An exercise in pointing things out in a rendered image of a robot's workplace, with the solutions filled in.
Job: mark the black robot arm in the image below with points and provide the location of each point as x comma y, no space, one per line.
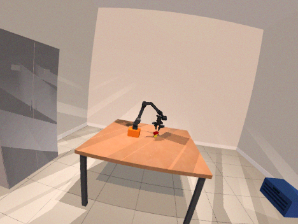
144,104

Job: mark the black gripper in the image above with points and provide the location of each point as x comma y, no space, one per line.
158,123

